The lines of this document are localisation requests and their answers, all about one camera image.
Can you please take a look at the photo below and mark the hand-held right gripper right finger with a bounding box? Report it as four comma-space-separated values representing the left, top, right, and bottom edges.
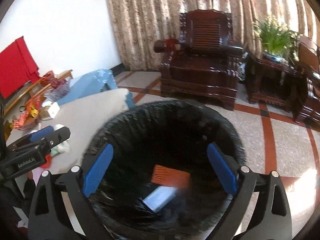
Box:
207, 142, 293, 240

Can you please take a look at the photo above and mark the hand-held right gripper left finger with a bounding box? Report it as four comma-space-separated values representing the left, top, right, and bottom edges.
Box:
27, 144, 114, 240

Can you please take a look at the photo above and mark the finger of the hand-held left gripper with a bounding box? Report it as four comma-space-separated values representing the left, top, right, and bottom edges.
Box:
39, 127, 71, 153
7, 126, 54, 151

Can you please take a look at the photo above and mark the white tissue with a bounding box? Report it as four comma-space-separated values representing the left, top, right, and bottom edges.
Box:
50, 124, 72, 157

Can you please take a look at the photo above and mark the pink face mask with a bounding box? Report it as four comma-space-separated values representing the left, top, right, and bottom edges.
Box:
32, 166, 44, 185

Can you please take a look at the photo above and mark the trash bin with black bag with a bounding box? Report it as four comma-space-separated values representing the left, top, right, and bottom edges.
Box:
84, 100, 247, 240

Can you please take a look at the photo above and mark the tray of red snack packets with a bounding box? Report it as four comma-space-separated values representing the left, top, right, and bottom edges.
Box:
15, 97, 43, 130

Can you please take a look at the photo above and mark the beige tissue box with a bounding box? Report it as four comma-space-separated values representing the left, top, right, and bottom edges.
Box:
40, 101, 60, 119

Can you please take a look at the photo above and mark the orange peel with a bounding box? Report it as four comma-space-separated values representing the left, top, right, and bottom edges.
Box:
40, 154, 53, 169

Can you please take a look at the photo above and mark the light wooden cabinet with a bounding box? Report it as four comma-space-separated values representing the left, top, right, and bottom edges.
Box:
4, 69, 73, 135

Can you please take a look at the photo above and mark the glass fruit bowl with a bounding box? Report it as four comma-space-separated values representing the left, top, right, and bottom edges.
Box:
40, 70, 72, 100

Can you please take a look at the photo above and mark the orange snack packet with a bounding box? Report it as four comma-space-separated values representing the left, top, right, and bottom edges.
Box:
152, 164, 192, 189

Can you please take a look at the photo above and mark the blue plastic stool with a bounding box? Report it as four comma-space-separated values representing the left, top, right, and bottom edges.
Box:
56, 68, 135, 112

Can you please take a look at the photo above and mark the white and blue packet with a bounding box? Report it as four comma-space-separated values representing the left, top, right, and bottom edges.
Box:
142, 186, 177, 212

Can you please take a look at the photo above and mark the red cloth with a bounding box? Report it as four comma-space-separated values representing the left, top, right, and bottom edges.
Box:
0, 36, 40, 99

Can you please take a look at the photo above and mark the dark wooden armchair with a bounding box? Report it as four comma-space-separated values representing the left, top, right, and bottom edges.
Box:
292, 35, 320, 130
154, 9, 247, 111

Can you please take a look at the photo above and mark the dark wooden side table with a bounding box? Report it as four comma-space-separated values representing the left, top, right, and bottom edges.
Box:
245, 50, 303, 113

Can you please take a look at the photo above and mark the green potted plant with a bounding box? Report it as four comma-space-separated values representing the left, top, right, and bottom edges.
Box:
252, 15, 302, 58

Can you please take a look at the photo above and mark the beige patterned curtain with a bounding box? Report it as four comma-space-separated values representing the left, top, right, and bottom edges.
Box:
99, 0, 315, 72

